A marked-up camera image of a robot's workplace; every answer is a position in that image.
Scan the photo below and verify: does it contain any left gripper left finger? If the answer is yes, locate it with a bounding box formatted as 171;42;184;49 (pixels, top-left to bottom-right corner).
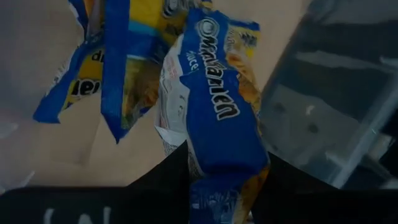
126;140;191;224

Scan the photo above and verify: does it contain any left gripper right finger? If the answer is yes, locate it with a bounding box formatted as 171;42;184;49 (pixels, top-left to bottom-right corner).
251;152;343;224

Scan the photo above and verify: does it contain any clear plastic bin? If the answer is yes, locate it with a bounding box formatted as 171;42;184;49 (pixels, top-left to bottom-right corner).
0;0;398;224

